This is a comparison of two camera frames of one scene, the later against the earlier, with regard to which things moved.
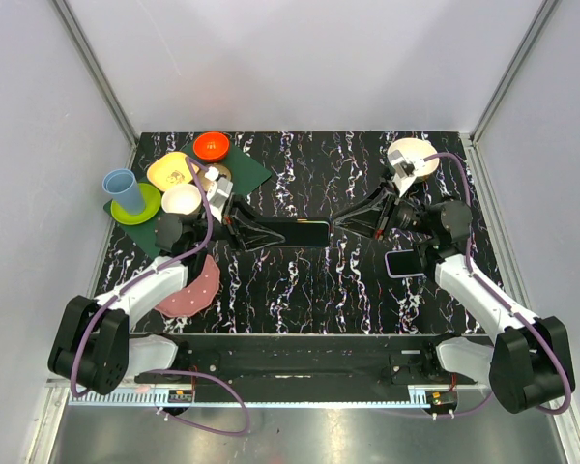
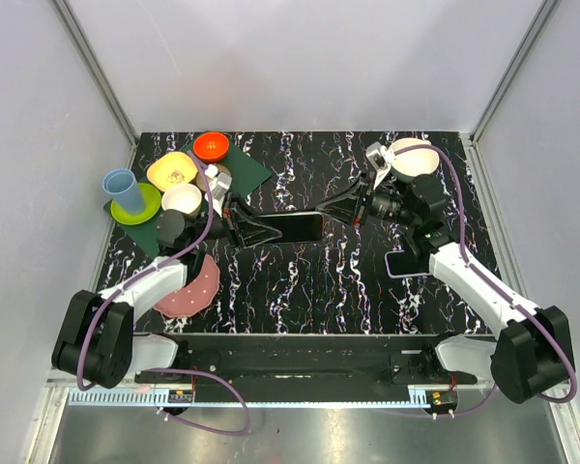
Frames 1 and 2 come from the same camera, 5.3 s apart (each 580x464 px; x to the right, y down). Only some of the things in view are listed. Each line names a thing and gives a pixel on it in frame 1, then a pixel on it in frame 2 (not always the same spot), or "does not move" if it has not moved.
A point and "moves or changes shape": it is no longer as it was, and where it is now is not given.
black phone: (299, 233) moves or changes shape
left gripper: (232, 222) does not move
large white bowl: (415, 150) does not move
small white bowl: (184, 198) does not move
